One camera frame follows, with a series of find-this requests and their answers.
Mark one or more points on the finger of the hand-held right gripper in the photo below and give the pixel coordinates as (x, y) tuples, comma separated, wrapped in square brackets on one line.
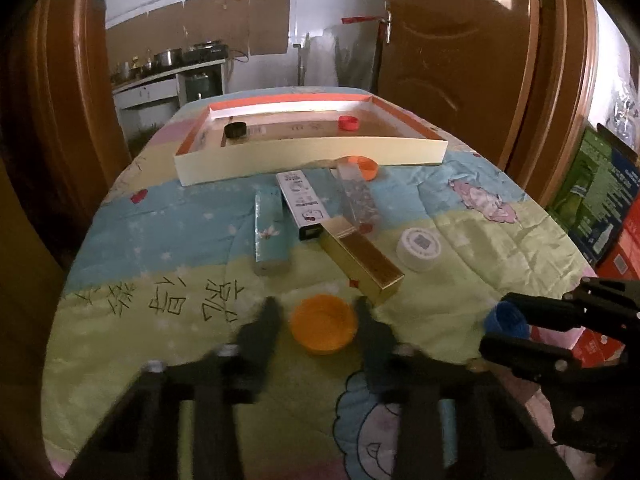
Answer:
[(525, 355), (550, 310)]

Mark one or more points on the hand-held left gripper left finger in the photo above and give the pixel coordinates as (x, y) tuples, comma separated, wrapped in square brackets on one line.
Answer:
[(264, 332)]

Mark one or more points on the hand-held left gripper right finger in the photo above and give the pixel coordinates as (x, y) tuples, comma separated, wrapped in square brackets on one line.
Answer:
[(367, 332)]

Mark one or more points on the blue bottle cap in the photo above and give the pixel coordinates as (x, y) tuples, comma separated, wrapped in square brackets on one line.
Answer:
[(502, 322)]

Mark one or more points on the large orange bottle cap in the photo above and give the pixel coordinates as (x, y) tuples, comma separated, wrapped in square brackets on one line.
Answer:
[(322, 325)]

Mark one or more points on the teal flower print box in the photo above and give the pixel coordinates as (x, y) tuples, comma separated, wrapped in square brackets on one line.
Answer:
[(270, 232)]

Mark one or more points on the clear floral rectangular box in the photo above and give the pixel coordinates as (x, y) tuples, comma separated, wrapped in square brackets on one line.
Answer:
[(357, 195)]

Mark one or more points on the orange rimmed cardboard tray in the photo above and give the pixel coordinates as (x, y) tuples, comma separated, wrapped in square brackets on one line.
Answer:
[(300, 157)]

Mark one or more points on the gold rectangular box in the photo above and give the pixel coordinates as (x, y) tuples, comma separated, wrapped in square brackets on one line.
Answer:
[(360, 257)]

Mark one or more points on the red carton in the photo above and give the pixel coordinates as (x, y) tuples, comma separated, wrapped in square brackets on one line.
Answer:
[(625, 255)]

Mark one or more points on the white round cap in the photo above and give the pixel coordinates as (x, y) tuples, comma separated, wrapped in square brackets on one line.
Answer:
[(419, 249)]

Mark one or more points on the cartoon sheep printed blanket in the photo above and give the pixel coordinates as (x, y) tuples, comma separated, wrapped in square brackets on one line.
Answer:
[(175, 260)]

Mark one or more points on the green printed carton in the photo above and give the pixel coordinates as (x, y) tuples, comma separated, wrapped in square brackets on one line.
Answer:
[(595, 195)]

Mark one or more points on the white printed rectangular box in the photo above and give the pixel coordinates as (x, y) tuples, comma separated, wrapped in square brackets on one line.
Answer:
[(302, 200)]

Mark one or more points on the black bottle cap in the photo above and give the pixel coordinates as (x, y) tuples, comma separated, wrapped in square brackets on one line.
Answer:
[(235, 131)]

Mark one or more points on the red bottle cap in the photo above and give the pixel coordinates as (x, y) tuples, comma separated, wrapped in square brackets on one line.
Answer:
[(349, 123)]

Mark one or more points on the green kitchen appliance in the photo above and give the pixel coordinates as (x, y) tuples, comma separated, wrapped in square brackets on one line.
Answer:
[(202, 85)]

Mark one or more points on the white kitchen counter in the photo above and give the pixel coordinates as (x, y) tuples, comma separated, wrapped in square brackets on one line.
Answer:
[(145, 92)]

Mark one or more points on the brown wooden door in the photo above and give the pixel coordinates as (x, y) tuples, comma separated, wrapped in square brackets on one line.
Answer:
[(450, 60)]

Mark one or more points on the clear plastic sheet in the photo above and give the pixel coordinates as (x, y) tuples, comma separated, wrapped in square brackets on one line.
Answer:
[(325, 60)]

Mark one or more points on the black gas stove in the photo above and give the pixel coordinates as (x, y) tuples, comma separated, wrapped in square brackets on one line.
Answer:
[(206, 52)]

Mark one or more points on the steel cooking pot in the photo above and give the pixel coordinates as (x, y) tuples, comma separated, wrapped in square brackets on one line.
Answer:
[(167, 58)]

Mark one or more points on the red paper strip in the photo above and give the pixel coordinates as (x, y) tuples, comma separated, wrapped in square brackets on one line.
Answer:
[(360, 19)]

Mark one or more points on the brown wooden door frame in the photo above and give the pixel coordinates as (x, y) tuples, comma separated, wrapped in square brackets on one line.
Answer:
[(565, 85)]

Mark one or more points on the brown cardboard wall panels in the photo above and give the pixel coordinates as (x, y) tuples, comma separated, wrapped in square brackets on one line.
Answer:
[(215, 25)]

